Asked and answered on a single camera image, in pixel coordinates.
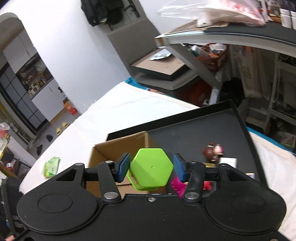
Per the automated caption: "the green wet wipes pack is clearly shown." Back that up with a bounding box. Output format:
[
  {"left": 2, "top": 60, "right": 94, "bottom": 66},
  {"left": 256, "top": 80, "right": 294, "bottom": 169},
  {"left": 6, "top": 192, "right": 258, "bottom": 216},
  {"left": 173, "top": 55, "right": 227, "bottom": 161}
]
[{"left": 43, "top": 157, "right": 60, "bottom": 178}]

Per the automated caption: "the grey desk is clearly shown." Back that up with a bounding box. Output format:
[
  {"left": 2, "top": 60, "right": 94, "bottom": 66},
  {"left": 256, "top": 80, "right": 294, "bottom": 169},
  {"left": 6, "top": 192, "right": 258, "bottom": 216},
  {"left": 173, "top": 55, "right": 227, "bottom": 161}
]
[{"left": 155, "top": 22, "right": 295, "bottom": 57}]

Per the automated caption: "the yellow slipper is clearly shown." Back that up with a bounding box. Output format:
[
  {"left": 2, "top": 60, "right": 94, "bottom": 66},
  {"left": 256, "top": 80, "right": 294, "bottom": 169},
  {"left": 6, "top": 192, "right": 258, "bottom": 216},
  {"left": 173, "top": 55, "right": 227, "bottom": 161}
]
[
  {"left": 56, "top": 128, "right": 62, "bottom": 136},
  {"left": 62, "top": 122, "right": 69, "bottom": 128}
]

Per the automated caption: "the black slipper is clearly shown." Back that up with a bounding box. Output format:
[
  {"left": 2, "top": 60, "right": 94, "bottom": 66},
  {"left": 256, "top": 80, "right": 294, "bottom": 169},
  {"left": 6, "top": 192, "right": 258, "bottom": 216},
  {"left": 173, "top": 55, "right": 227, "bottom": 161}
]
[
  {"left": 37, "top": 145, "right": 43, "bottom": 156},
  {"left": 46, "top": 135, "right": 53, "bottom": 142}
]

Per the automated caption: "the wicker basket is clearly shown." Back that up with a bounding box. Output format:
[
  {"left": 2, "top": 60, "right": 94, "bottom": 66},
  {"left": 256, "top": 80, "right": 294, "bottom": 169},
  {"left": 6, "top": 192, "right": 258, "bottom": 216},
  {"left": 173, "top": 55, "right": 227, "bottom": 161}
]
[{"left": 197, "top": 43, "right": 229, "bottom": 72}]

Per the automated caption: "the brown bear figurine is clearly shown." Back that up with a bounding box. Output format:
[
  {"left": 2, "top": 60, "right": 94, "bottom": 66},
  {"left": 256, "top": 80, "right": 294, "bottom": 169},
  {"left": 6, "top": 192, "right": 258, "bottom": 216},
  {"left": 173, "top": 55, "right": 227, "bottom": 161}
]
[{"left": 202, "top": 143, "right": 224, "bottom": 162}]

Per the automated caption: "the green hexagonal container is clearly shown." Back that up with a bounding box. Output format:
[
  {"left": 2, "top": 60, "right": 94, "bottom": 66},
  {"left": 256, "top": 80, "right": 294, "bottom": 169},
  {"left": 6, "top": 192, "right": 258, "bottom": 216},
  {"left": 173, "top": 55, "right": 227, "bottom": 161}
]
[{"left": 126, "top": 148, "right": 173, "bottom": 191}]

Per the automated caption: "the black backpack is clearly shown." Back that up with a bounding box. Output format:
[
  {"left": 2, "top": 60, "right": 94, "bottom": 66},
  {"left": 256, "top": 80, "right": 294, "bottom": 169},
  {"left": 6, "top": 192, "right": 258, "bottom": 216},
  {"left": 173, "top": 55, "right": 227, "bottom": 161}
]
[{"left": 80, "top": 0, "right": 141, "bottom": 27}]

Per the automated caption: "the pink bear figurine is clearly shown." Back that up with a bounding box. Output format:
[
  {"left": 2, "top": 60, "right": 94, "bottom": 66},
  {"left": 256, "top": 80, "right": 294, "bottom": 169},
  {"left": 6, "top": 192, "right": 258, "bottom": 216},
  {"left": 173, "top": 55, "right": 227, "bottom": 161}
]
[{"left": 171, "top": 176, "right": 212, "bottom": 198}]

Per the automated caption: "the brown cardboard box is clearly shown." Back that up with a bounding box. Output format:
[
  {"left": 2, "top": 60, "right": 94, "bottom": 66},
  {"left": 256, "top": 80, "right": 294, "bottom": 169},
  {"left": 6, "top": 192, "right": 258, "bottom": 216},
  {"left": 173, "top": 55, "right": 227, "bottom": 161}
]
[{"left": 86, "top": 131, "right": 167, "bottom": 198}]

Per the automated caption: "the white small box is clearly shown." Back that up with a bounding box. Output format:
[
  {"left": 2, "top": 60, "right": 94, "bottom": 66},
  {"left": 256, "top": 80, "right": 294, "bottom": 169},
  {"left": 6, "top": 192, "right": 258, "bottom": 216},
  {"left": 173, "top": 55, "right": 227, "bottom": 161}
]
[{"left": 219, "top": 157, "right": 237, "bottom": 168}]

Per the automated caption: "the clear plastic bag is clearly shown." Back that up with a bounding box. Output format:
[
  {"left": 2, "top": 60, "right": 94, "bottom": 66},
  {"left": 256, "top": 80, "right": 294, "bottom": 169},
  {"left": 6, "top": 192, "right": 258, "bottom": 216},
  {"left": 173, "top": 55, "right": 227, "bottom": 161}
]
[{"left": 157, "top": 0, "right": 265, "bottom": 27}]

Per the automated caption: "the white cabinet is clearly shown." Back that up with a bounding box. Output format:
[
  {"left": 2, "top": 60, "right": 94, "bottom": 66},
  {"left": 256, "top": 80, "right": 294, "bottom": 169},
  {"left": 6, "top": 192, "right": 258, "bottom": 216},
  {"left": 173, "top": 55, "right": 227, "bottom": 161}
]
[{"left": 32, "top": 79, "right": 65, "bottom": 121}]

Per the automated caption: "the orange box on floor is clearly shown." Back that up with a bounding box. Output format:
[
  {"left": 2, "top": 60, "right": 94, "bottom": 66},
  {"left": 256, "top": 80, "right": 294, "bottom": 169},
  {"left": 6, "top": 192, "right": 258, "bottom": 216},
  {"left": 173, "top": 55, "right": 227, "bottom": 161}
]
[{"left": 63, "top": 98, "right": 78, "bottom": 115}]

